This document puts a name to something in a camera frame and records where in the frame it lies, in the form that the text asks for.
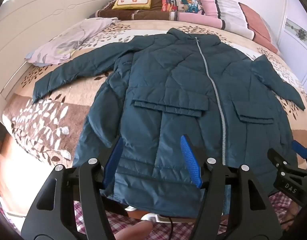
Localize pink striped folded quilt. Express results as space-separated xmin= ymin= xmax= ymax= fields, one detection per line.
xmin=169 ymin=0 xmax=254 ymax=40

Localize brown folded quilt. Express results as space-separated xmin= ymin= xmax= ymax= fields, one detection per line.
xmin=96 ymin=0 xmax=179 ymax=22

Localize white headboard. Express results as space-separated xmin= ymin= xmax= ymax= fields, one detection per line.
xmin=0 ymin=0 xmax=119 ymax=100

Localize white device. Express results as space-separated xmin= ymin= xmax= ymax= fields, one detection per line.
xmin=125 ymin=205 xmax=174 ymax=223

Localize light purple pillow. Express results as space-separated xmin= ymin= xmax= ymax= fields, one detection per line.
xmin=25 ymin=17 xmax=119 ymax=67

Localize colourful printed cushion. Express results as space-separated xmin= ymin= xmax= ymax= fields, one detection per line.
xmin=160 ymin=0 xmax=206 ymax=14

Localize bed with floral brown blanket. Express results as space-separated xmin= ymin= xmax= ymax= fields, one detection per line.
xmin=2 ymin=17 xmax=307 ymax=167

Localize white wardrobe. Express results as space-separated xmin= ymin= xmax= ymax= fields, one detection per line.
xmin=269 ymin=0 xmax=307 ymax=85

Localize person's plaid trousers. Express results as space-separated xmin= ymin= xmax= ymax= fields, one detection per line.
xmin=0 ymin=190 xmax=298 ymax=240

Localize black cable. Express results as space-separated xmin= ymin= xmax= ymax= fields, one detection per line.
xmin=168 ymin=216 xmax=175 ymax=240

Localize person's left hand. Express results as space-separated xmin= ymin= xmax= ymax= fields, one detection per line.
xmin=115 ymin=220 xmax=154 ymax=240

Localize dusty rose pillow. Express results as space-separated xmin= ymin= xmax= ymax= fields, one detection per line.
xmin=239 ymin=2 xmax=280 ymax=54

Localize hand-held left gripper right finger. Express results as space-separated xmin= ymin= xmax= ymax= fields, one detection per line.
xmin=180 ymin=134 xmax=281 ymax=240

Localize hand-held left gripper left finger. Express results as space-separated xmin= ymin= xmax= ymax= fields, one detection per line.
xmin=20 ymin=137 xmax=125 ymax=240

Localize yellow flower cushion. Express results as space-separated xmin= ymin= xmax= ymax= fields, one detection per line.
xmin=111 ymin=0 xmax=154 ymax=10

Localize teal quilted jacket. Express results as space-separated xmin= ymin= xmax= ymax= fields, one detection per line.
xmin=32 ymin=27 xmax=306 ymax=218

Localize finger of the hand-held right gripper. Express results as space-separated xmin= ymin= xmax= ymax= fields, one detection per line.
xmin=267 ymin=148 xmax=294 ymax=179
xmin=291 ymin=140 xmax=307 ymax=171

